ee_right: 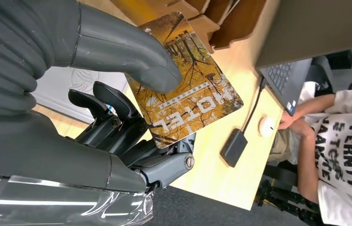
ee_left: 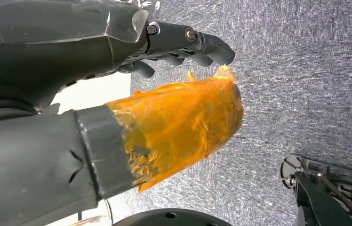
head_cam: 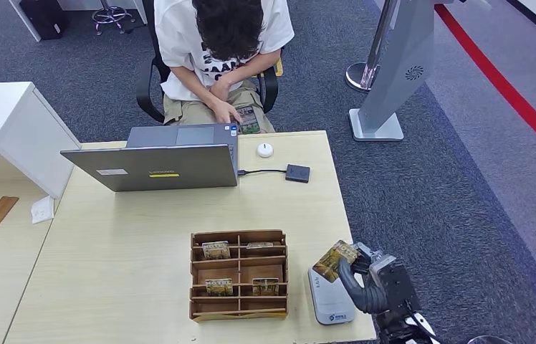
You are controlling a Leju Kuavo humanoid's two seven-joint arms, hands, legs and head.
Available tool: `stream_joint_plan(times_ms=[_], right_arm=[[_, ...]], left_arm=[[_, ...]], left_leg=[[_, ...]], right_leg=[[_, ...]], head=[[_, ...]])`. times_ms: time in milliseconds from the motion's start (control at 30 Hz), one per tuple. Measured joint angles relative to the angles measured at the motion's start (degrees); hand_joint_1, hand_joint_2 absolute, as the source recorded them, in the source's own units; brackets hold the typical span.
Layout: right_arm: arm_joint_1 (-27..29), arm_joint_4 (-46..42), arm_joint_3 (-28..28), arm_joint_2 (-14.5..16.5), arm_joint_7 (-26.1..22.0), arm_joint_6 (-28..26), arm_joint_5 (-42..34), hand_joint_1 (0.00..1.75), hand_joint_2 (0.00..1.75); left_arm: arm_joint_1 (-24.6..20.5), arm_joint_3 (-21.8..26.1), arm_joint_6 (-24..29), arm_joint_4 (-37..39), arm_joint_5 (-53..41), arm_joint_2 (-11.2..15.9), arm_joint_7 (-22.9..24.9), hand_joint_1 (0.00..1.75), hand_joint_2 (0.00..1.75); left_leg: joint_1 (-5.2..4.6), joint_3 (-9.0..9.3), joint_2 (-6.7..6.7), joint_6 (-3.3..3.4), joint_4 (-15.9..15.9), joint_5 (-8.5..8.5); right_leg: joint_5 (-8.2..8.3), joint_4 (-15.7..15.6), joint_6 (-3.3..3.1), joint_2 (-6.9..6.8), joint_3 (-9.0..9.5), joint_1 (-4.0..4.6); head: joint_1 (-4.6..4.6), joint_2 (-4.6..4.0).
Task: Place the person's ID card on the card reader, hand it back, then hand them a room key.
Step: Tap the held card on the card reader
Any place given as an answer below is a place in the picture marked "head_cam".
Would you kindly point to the person's right hand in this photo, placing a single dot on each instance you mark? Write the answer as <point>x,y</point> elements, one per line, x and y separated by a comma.
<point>227,113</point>

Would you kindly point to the person's left hand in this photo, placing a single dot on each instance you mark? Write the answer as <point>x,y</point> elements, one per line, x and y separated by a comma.
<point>220,89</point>

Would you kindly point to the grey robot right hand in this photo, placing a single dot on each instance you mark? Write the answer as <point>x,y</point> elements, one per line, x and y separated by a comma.
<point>360,296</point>

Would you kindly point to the smartphone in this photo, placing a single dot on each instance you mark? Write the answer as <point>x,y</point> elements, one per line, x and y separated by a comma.
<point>249,121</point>

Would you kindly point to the yellow hotel card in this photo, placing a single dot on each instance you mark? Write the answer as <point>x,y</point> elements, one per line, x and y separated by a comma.
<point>219,287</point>
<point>265,287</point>
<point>259,245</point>
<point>216,250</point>
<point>332,261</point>

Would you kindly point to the person's right forearm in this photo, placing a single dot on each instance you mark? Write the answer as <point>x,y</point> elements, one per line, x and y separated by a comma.
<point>192,85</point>

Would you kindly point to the person's left forearm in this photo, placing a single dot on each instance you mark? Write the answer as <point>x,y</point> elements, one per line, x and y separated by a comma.
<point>258,66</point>

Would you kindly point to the white card reader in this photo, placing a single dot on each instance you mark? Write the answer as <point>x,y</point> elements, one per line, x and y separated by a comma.
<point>329,304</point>

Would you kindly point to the person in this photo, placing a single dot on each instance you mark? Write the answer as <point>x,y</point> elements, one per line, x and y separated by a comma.
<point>182,28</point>

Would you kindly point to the wooden card holder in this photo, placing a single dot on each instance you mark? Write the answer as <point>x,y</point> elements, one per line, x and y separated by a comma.
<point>239,268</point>

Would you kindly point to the white round puck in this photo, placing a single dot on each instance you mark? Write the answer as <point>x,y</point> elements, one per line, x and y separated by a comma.
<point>265,150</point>

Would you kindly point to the yellow chair tag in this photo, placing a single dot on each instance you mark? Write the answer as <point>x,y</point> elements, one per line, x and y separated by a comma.
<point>279,67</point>

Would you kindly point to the black office chair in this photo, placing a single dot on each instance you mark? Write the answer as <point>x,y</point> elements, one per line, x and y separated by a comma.
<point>147,95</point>

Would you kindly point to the grey laptop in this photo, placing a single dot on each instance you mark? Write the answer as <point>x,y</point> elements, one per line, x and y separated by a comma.
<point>163,168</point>

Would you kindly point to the black hub box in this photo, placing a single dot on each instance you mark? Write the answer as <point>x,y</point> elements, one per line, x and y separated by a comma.
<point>297,174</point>

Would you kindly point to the chrome stool base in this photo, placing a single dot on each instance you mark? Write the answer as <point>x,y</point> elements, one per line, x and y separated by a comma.
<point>109,14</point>

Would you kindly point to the grey kiosk stand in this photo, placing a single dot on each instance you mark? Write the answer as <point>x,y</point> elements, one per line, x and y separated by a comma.
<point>401,71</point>

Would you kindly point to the black case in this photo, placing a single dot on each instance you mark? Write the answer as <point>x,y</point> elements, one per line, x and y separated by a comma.
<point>42,19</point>

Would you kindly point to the white desk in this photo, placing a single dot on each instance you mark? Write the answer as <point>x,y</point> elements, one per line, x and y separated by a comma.
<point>26,21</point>

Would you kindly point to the white paper slip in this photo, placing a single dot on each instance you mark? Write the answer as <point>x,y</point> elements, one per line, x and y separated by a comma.
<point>42,211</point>

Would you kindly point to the white cabinet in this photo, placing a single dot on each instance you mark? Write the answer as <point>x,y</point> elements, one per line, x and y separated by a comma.
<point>2,118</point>

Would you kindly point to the chrome stanchion post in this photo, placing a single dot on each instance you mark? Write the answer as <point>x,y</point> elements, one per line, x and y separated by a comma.
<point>375,47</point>

